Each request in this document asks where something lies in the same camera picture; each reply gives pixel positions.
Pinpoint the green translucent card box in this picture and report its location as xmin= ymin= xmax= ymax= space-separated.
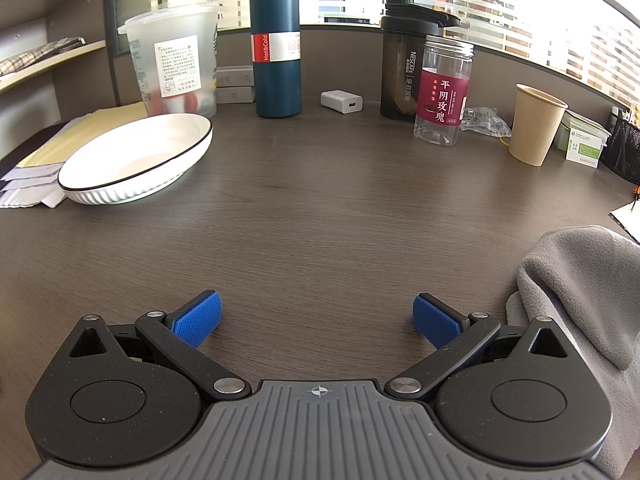
xmin=552 ymin=110 xmax=612 ymax=153

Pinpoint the dark blue thermos bottle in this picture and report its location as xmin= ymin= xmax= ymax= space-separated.
xmin=249 ymin=0 xmax=317 ymax=119

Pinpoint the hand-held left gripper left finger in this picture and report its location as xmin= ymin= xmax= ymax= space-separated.
xmin=65 ymin=290 xmax=252 ymax=403

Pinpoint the translucent plastic cup with label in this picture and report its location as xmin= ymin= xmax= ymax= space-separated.
xmin=117 ymin=3 xmax=222 ymax=118

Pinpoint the stack of white papers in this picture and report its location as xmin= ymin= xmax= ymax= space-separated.
xmin=0 ymin=162 xmax=68 ymax=209

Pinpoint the brown paper cup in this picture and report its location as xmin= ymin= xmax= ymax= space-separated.
xmin=509 ymin=83 xmax=569 ymax=167

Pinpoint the white charger plug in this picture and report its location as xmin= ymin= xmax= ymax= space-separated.
xmin=320 ymin=90 xmax=363 ymax=113

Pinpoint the checked cloth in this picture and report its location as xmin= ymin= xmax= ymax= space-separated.
xmin=0 ymin=35 xmax=87 ymax=77

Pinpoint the white printed paper sheet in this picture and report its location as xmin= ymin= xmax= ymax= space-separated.
xmin=609 ymin=203 xmax=640 ymax=246

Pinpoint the white plate with black rim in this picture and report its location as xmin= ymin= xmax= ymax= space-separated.
xmin=57 ymin=113 xmax=214 ymax=206

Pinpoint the clear jar with red label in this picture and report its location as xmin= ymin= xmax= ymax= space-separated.
xmin=413 ymin=36 xmax=474 ymax=147

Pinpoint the white green business card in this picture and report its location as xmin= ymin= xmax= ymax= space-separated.
xmin=566 ymin=132 xmax=608 ymax=168

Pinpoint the grey towel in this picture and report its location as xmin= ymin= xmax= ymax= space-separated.
xmin=505 ymin=225 xmax=640 ymax=480

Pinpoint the crumpled clear plastic wrapper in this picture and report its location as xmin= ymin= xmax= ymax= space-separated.
xmin=460 ymin=106 xmax=513 ymax=138

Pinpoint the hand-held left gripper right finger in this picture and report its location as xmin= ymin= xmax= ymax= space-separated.
xmin=384 ymin=292 xmax=571 ymax=403

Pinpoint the black mesh pen holder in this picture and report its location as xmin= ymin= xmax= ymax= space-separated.
xmin=599 ymin=105 xmax=640 ymax=185

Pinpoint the black shaker bottle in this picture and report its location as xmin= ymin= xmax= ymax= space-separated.
xmin=380 ymin=0 xmax=461 ymax=121

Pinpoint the wooden shelf unit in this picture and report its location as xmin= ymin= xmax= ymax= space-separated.
xmin=0 ymin=0 xmax=123 ymax=161

